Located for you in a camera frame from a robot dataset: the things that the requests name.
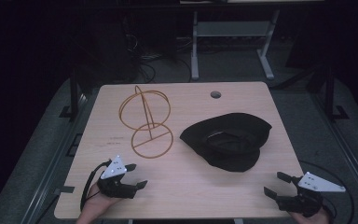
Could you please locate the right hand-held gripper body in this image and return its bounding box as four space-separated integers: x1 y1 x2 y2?
275 171 347 218

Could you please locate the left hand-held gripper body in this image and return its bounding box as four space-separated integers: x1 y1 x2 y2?
96 155 137 200

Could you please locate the gold wire hat stand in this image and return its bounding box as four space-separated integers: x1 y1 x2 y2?
118 85 174 160

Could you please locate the black bucket hat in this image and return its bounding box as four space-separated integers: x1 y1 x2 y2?
179 112 273 173

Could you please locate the person's right hand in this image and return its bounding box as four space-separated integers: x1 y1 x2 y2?
289 207 330 224

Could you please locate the person's left hand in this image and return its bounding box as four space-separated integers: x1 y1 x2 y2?
76 183 122 224

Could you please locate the black metal stand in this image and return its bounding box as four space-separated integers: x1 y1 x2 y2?
321 66 351 122
59 66 88 122

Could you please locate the black cable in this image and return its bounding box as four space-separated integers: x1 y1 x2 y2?
79 159 112 213
297 160 355 224

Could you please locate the bundle of dark cables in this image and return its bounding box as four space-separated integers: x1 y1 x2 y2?
122 15 194 84

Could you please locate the grey metal table frame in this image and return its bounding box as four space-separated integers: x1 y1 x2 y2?
189 8 282 82

